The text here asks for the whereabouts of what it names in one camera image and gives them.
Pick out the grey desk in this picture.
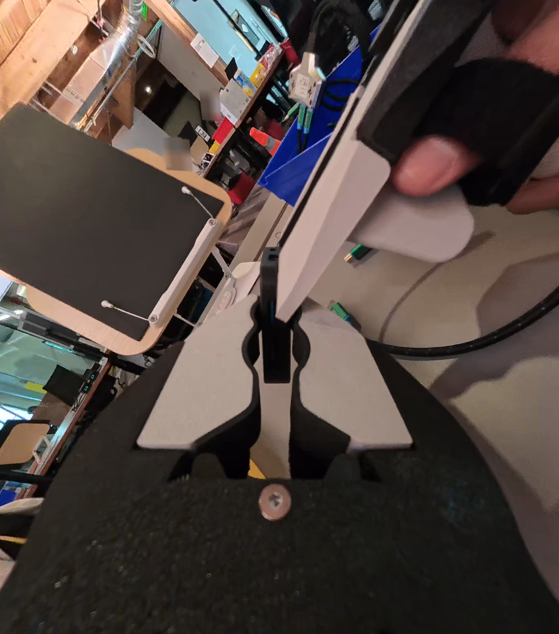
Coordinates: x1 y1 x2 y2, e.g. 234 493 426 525
232 188 559 634

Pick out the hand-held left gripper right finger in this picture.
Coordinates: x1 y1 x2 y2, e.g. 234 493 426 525
288 308 414 480

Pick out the black hub adapter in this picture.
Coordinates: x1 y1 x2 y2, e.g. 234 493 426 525
260 246 293 384

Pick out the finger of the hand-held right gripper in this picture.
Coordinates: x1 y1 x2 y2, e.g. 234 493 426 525
282 0 434 244
276 141 392 324

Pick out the orange traffic cone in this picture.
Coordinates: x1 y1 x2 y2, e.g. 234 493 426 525
249 127 281 155

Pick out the white screen stand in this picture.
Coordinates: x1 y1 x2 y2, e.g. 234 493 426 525
150 218 263 330

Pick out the silver air duct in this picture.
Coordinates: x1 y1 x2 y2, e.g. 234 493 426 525
74 0 161 132

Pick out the blue plastic bin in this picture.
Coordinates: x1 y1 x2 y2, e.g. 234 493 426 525
259 25 377 208

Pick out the person's right hand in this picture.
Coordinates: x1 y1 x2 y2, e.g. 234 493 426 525
391 0 559 215

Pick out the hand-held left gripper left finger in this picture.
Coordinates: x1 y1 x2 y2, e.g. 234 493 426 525
136 295 264 480

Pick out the cluttered storage shelf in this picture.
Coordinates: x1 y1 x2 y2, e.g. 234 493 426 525
175 30 305 199

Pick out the white hub adapter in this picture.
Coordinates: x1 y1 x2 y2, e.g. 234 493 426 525
288 52 328 107

